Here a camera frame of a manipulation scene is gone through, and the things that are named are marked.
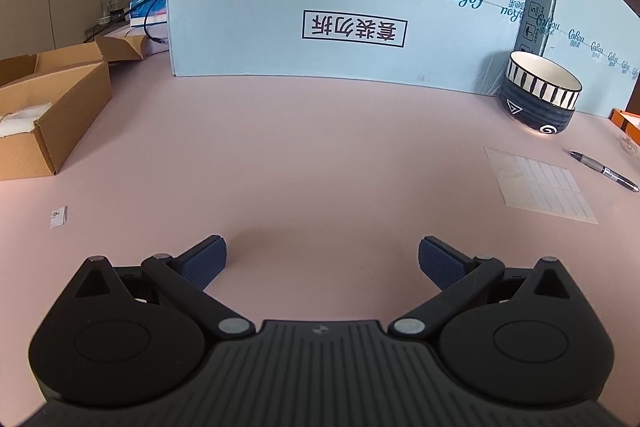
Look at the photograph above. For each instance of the orange flat box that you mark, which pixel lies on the orange flat box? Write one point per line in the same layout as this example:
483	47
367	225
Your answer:
627	122

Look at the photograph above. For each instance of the small white paper tag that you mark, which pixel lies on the small white paper tag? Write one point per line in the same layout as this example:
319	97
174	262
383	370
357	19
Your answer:
58	217

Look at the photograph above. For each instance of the grey black pen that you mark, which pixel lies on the grey black pen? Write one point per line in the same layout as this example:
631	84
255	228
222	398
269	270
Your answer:
605	171

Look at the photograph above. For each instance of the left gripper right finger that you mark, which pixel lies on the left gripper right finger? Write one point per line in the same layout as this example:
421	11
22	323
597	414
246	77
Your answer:
463	282

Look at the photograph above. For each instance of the blue tissue box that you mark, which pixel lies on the blue tissue box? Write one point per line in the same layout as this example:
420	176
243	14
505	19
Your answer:
147	13

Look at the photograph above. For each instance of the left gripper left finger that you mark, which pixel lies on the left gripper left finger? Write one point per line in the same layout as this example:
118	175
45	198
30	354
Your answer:
182	281

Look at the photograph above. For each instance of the white label sticker sheet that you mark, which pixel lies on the white label sticker sheet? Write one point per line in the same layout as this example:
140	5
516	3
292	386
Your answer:
533	185

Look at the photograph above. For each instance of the striped blue ceramic bowl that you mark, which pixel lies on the striped blue ceramic bowl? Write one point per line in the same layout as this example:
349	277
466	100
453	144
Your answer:
539	93

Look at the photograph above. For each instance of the open brown cardboard box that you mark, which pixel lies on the open brown cardboard box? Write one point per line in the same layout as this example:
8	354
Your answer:
49	100

